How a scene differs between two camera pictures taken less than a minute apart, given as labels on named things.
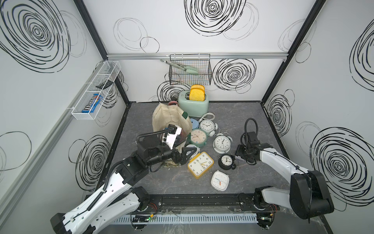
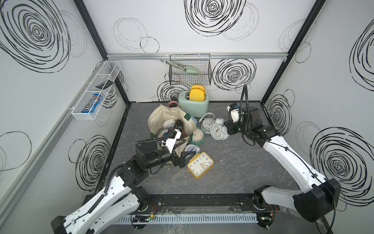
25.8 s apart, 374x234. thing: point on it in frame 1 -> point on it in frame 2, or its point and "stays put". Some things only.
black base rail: [248, 203] stays put
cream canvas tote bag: [165, 114] stays put
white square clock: [220, 180] -> [170, 123]
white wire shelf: [89, 103] stays put
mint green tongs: [189, 69] stays put
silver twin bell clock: [221, 143] -> [218, 130]
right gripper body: [243, 151] -> [238, 126]
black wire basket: [201, 61] stays put
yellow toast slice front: [196, 94] stays put
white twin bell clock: [209, 126] stays put
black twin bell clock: [226, 162] -> [179, 125]
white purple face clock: [196, 153] stays put
